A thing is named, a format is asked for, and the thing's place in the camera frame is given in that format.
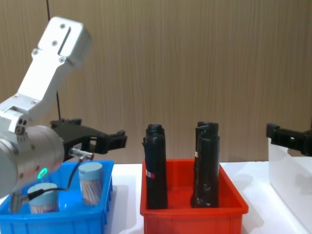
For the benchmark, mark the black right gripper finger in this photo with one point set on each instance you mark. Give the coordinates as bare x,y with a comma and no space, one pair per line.
285,139

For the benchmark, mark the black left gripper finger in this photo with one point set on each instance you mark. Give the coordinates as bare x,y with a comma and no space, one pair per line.
112,146
115,136

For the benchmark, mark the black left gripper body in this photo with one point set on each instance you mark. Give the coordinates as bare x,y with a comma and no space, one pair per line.
73,130

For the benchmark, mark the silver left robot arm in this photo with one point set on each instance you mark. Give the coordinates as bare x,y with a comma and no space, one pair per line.
51,61

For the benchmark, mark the white plastic bin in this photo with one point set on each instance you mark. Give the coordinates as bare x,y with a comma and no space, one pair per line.
285,175

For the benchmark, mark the toothpick jar with blue lid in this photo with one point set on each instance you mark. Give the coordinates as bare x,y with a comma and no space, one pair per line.
45,202
90,182

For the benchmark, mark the black bottle with round cap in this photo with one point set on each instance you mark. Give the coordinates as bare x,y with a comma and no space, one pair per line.
156,165

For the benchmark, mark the black bottle with wrinkled wrap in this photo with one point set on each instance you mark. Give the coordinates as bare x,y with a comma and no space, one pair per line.
207,165

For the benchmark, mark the blue plastic bin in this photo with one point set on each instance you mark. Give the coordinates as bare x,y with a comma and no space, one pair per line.
73,219

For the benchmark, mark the red plastic bin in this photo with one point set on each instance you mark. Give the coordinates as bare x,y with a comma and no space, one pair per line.
195,219

